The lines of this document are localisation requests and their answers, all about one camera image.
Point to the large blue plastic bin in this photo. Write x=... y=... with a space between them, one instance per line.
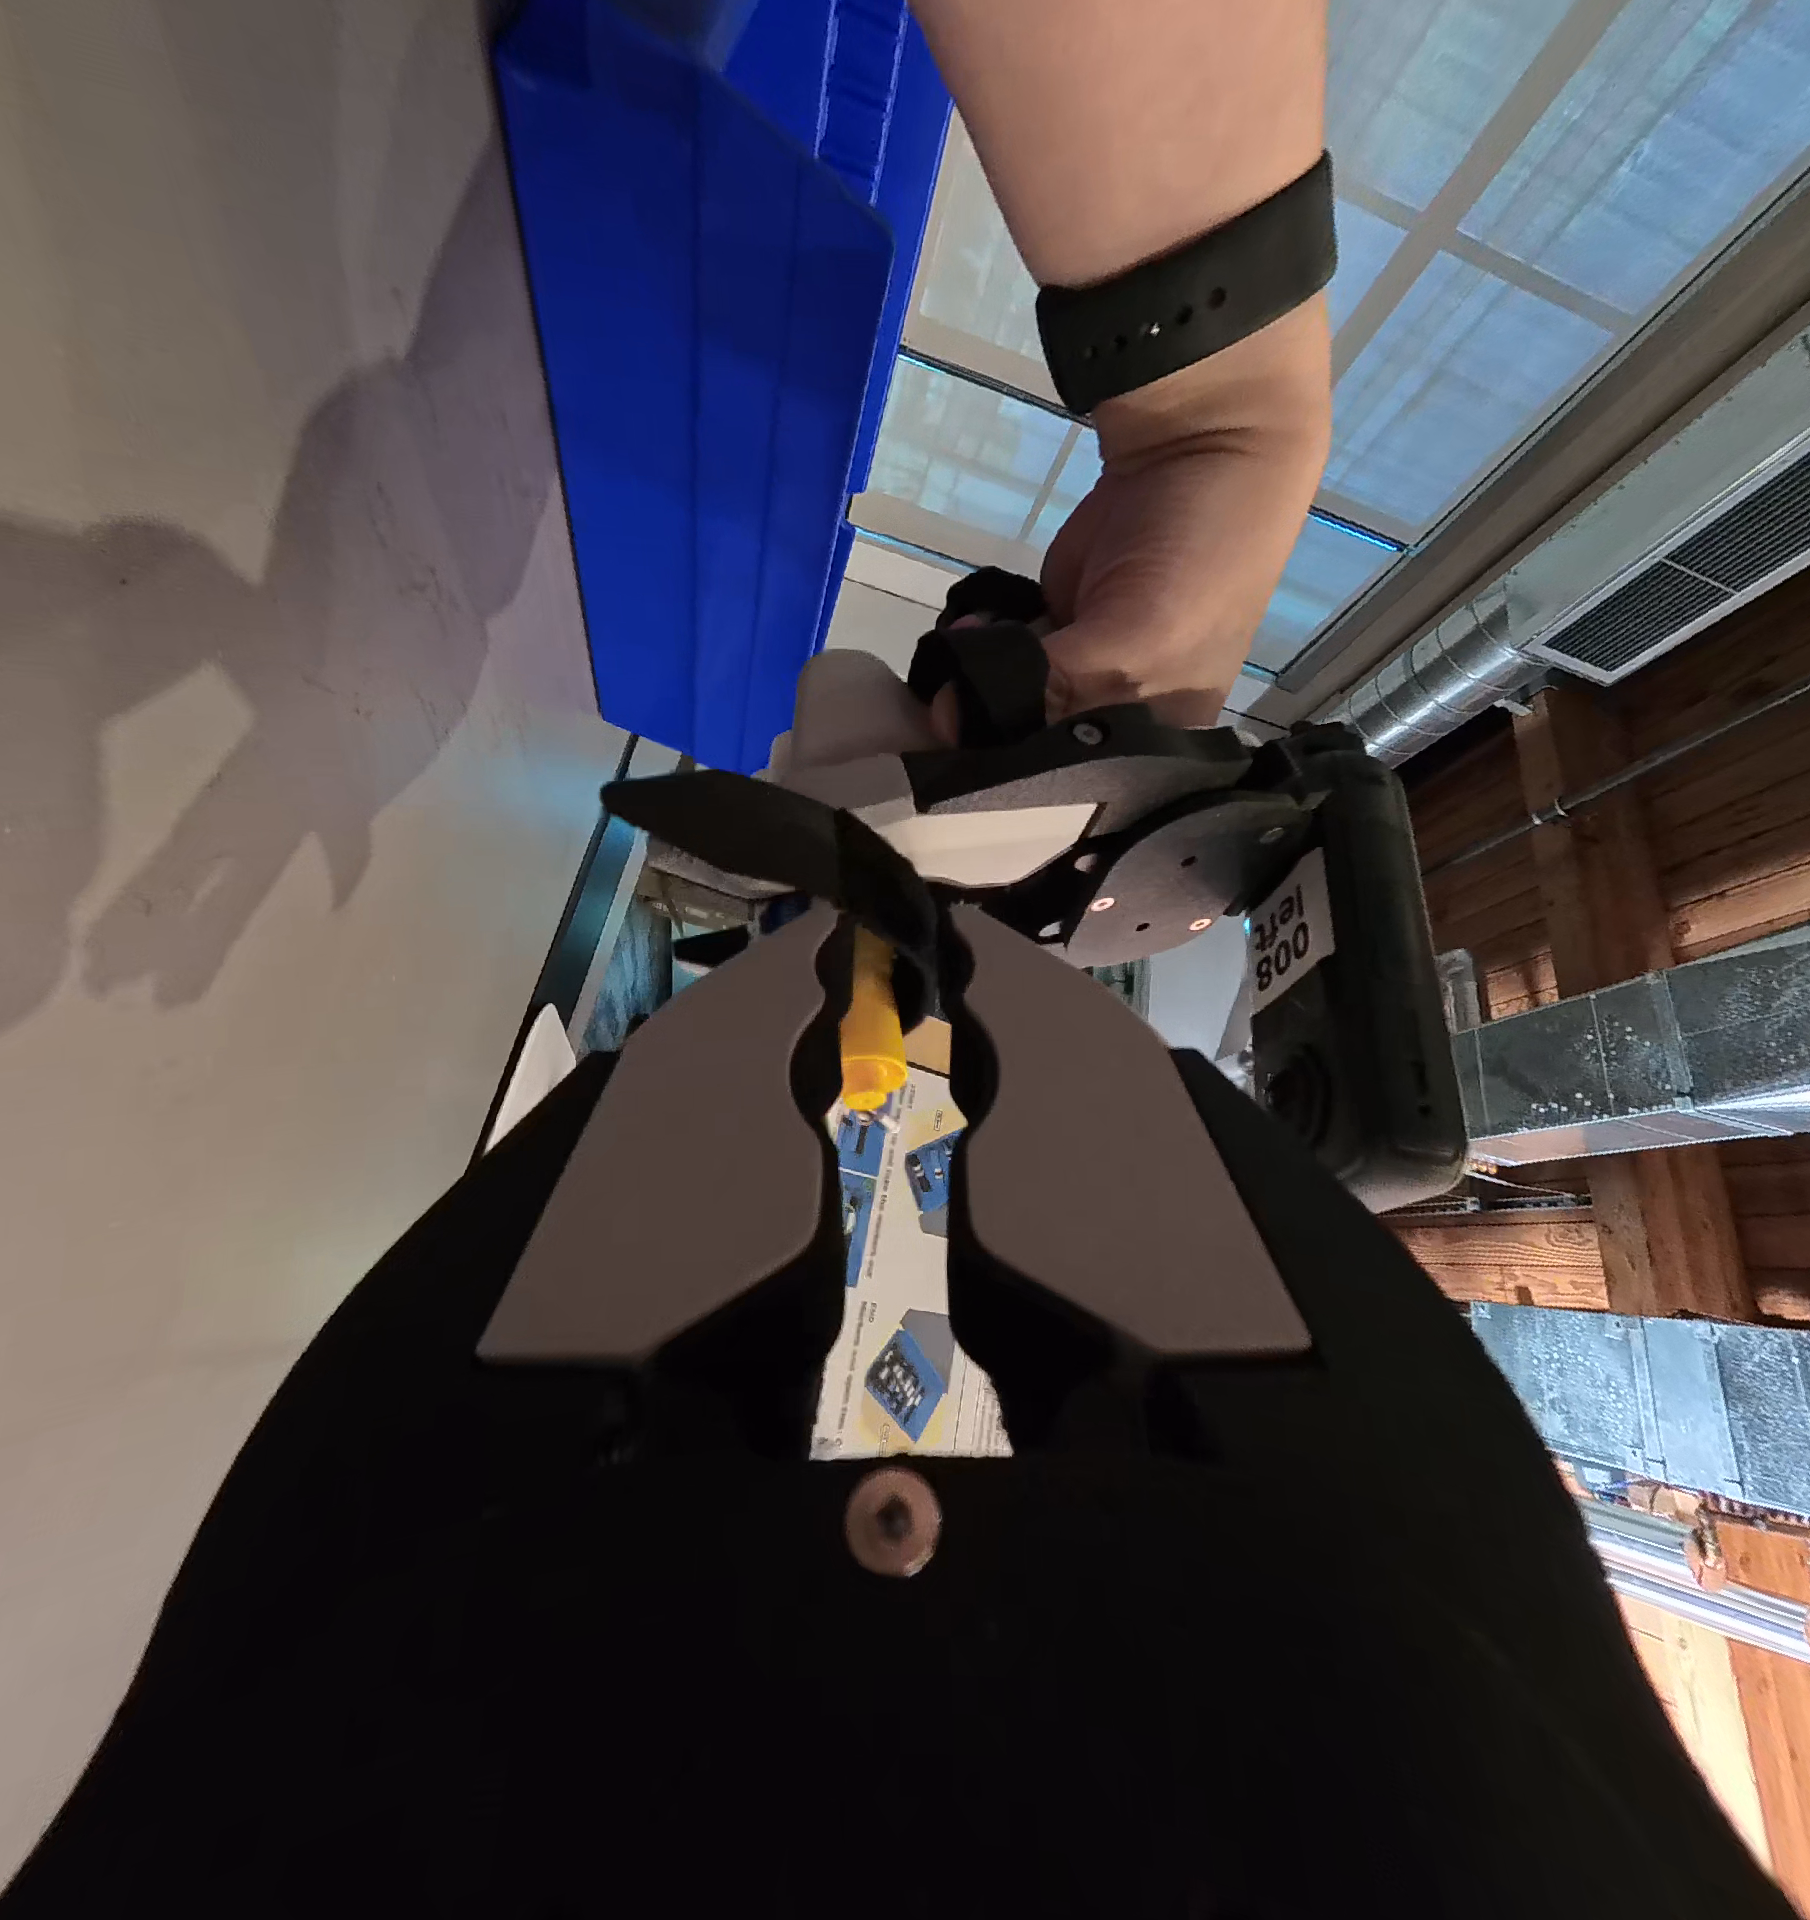
x=695 y=375

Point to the rectangular metal air duct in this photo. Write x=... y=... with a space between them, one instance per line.
x=1670 y=1051
x=1670 y=1410

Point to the white ceiling air vent unit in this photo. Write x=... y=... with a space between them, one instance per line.
x=1700 y=555

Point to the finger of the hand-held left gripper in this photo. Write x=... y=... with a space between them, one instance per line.
x=994 y=842
x=726 y=875

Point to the yellow highlighter marker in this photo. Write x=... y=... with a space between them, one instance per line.
x=872 y=1034

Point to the printed paper sheet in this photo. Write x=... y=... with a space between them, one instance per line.
x=905 y=1380

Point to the black watch band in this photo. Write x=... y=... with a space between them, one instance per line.
x=1190 y=286

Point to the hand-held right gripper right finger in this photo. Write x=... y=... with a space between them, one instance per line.
x=1130 y=1200

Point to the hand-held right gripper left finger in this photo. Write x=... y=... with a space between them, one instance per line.
x=666 y=1200

